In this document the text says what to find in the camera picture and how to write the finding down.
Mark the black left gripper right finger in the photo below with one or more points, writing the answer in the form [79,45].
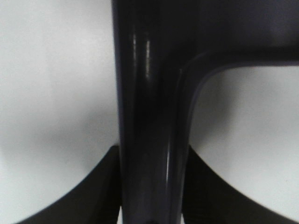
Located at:
[208,199]

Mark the purple plastic dustpan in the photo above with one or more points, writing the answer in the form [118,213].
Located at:
[164,51]

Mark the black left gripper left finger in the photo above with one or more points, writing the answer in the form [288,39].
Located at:
[95,200]

